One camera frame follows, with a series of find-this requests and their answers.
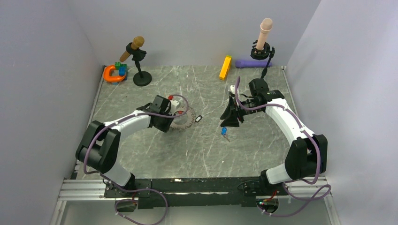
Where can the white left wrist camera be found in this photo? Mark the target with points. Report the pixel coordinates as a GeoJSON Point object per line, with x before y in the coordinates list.
{"type": "Point", "coordinates": [175, 106]}

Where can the colourful toy block stack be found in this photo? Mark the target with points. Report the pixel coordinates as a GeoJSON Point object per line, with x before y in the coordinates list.
{"type": "Point", "coordinates": [121, 68]}

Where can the purple cylinder toy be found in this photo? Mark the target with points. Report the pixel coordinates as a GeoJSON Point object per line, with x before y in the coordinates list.
{"type": "Point", "coordinates": [250, 63]}

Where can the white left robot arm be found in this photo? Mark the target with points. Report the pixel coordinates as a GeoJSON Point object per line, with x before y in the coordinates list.
{"type": "Point", "coordinates": [99, 146]}

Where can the metal disc with keyrings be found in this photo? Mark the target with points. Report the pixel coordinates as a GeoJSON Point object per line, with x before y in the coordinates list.
{"type": "Point", "coordinates": [185, 121]}

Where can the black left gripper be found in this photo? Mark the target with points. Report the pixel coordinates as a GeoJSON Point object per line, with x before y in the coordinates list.
{"type": "Point", "coordinates": [164, 128]}

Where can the brown microphone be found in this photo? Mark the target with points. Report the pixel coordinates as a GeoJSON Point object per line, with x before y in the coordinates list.
{"type": "Point", "coordinates": [133, 49]}

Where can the beige microphone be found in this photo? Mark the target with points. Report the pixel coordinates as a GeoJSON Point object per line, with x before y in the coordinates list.
{"type": "Point", "coordinates": [265, 27]}

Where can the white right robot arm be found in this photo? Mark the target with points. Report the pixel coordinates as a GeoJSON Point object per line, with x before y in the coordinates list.
{"type": "Point", "coordinates": [307, 156]}

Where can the key with blue tag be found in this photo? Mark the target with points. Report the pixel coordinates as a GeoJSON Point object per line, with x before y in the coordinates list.
{"type": "Point", "coordinates": [224, 133]}

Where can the black right microphone stand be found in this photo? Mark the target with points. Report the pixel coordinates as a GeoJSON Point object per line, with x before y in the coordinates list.
{"type": "Point", "coordinates": [267, 52]}

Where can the black left microphone stand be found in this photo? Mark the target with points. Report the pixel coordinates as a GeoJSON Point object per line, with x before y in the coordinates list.
{"type": "Point", "coordinates": [141, 78]}

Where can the yellow toy block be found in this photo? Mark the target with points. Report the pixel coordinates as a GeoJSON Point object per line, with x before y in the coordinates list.
{"type": "Point", "coordinates": [225, 68]}

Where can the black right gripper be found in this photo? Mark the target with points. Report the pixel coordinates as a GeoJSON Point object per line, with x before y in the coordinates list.
{"type": "Point", "coordinates": [232, 121]}

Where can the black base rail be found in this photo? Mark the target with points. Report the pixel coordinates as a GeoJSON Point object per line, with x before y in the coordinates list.
{"type": "Point", "coordinates": [183, 192]}

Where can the black microphone stand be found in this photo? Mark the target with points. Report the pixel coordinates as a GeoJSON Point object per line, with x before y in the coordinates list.
{"type": "Point", "coordinates": [141, 78]}
{"type": "Point", "coordinates": [267, 52]}

